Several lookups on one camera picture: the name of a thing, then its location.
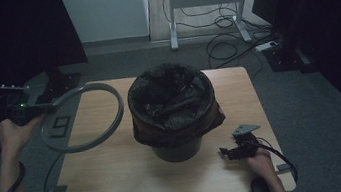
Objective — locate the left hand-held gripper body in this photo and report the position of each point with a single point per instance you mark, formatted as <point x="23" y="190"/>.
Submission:
<point x="19" y="109"/>

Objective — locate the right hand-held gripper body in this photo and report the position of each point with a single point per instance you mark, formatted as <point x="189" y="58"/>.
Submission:
<point x="246" y="144"/>

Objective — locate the black plastic trash bin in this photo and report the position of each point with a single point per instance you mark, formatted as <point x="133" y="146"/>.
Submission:
<point x="178" y="152"/>

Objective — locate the black garbage bag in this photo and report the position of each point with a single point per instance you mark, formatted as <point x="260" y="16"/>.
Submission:
<point x="173" y="105"/>

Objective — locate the person's right hand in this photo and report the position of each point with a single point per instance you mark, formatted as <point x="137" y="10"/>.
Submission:
<point x="262" y="164"/>

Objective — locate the person's left hand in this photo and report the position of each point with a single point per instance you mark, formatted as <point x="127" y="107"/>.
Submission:
<point x="16" y="138"/>

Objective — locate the white power strip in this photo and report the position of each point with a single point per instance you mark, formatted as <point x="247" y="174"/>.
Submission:
<point x="266" y="46"/>

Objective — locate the white cabinet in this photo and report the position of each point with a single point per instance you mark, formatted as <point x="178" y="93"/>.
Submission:
<point x="106" y="10"/>

